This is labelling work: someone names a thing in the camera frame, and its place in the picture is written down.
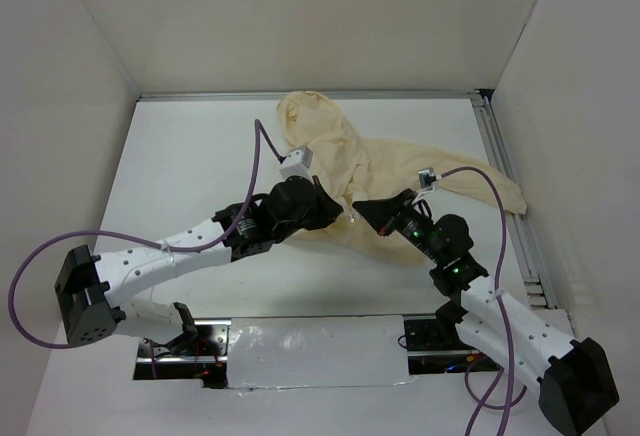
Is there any cream yellow jacket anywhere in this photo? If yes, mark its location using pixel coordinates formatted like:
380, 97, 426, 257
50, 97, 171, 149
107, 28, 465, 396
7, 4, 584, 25
277, 91, 527, 267

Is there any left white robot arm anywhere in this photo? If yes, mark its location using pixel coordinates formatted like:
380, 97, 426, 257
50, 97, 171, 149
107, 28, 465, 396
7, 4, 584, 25
54, 147, 343, 355

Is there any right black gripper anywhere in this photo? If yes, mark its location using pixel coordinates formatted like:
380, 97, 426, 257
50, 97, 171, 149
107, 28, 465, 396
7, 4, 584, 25
354, 187, 445, 263

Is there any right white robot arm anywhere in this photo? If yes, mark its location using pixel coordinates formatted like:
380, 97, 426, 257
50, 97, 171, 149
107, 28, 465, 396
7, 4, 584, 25
352, 189, 619, 435

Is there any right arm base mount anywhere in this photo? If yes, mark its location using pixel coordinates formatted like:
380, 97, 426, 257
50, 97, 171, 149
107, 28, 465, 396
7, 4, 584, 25
397, 302, 499, 375

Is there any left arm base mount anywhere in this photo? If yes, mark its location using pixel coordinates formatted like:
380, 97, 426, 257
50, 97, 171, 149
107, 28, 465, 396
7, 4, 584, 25
133, 303, 231, 389

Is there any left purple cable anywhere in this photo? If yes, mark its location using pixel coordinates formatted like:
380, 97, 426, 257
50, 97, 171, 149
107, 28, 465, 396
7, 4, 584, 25
9, 118, 291, 380

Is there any aluminium frame rail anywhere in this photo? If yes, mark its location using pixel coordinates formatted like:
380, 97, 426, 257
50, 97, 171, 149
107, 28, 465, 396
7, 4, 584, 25
127, 91, 530, 316

